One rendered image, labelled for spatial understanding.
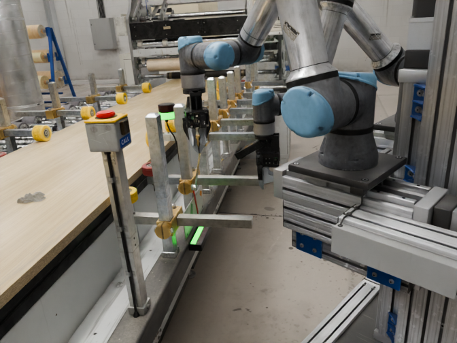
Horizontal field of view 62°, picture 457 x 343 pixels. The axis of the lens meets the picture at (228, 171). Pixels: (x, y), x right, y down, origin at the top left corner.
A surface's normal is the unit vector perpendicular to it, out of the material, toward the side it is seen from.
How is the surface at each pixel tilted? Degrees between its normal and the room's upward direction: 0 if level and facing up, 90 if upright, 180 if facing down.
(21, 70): 90
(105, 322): 0
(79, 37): 90
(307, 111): 97
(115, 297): 0
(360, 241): 90
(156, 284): 0
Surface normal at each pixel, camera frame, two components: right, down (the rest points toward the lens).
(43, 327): 0.98, 0.01
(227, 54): 0.67, 0.22
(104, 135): -0.18, 0.36
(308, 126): -0.70, 0.40
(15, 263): -0.06, -0.93
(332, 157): -0.71, -0.01
